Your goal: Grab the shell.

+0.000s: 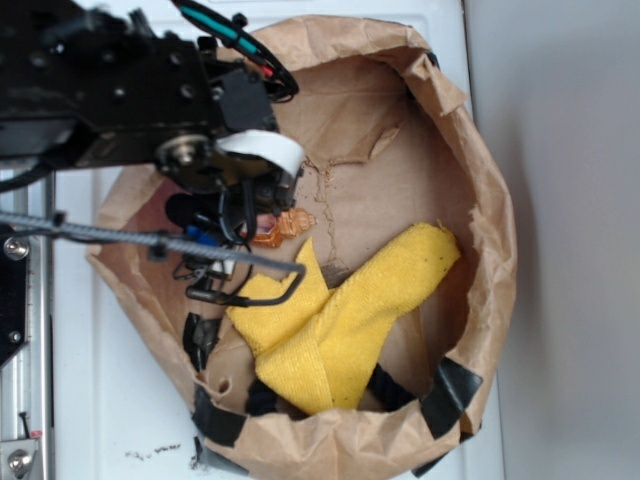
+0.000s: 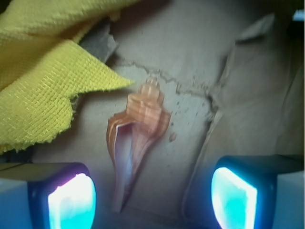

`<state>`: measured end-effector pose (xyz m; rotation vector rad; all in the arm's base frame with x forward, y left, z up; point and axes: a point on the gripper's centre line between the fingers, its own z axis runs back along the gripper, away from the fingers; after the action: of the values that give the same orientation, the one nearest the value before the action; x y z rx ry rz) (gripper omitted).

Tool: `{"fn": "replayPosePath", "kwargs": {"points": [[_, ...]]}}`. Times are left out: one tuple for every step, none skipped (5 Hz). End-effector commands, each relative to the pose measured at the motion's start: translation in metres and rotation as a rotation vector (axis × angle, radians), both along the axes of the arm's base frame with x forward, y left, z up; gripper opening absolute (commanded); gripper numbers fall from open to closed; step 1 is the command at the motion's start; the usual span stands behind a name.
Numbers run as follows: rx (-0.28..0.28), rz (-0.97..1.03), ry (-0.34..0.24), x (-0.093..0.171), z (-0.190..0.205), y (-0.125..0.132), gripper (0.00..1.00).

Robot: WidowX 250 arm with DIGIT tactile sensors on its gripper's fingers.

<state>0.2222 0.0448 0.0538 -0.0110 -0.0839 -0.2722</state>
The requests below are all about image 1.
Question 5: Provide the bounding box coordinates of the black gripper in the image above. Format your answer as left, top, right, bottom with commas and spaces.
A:
154, 130, 304, 235

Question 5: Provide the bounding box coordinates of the orange spiral conch shell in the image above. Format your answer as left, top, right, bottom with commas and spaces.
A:
250, 208, 317, 248

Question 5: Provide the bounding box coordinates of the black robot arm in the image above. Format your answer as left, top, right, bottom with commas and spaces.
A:
1, 1, 304, 229

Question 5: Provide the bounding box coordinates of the brown paper bag tray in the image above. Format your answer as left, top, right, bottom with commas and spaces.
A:
88, 15, 517, 479

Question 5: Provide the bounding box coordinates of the yellow microfiber cloth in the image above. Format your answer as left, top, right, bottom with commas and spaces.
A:
226, 223, 460, 415

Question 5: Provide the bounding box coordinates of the white plastic board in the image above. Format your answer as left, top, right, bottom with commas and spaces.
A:
53, 0, 506, 480

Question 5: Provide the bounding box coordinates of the white ribbon cable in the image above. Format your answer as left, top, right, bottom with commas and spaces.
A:
215, 128, 305, 174

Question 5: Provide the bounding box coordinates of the black red green wire bundle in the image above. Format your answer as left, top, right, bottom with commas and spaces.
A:
169, 0, 300, 104

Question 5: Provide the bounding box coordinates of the black metal bracket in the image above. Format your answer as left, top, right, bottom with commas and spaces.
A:
1, 224, 30, 367

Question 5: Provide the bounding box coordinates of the grey braided cable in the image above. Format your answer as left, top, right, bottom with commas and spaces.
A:
0, 209, 307, 308

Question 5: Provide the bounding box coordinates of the aluminium frame rail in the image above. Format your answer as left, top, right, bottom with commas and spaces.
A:
1, 178, 55, 479

